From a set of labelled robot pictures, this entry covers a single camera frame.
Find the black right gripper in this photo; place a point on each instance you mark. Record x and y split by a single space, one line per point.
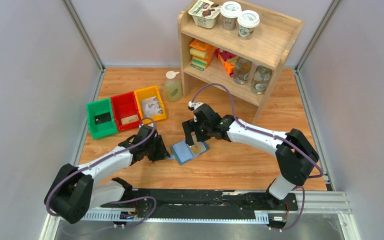
190 126

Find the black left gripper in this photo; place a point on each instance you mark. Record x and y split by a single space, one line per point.
162 152

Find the blue leather card holder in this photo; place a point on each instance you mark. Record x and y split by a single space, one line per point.
181 153

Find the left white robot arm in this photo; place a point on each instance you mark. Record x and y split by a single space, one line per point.
77 189

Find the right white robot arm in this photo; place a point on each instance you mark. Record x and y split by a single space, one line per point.
295 156

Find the tan card in red bin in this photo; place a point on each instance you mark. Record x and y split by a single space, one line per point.
129 119

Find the printed card in yellow bin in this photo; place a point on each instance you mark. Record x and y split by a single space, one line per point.
151 107

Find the black card in green bin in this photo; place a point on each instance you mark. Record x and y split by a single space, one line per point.
103 118

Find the soap dispenser bottle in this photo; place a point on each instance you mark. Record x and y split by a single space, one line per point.
173 86

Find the red plastic bin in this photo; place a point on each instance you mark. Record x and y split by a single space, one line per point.
124 105

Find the yellow plastic bin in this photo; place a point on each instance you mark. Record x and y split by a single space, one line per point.
149 92

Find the green plastic bin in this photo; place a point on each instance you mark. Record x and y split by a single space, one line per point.
102 130

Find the stack of sponges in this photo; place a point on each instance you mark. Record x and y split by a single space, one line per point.
201 53

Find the orange snack box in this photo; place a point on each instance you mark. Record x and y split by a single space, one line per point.
228 60

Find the left glass bottle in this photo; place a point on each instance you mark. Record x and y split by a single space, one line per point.
242 69

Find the glass bottle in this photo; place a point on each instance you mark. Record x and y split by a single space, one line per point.
242 69
261 79

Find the wooden shelf unit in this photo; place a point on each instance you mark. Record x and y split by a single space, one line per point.
269 46

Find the right glass bottle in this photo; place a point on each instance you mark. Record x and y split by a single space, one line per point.
261 79

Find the yogurt cup pack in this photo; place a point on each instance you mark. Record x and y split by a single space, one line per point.
205 13

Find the right paper coffee cup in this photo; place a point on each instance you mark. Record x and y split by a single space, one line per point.
247 21

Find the paper coffee cup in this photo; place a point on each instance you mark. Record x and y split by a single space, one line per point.
230 11
247 21

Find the left paper coffee cup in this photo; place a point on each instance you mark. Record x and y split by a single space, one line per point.
230 11

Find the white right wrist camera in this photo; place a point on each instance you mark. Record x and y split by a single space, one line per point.
195 106

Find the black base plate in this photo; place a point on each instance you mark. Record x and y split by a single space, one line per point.
203 203

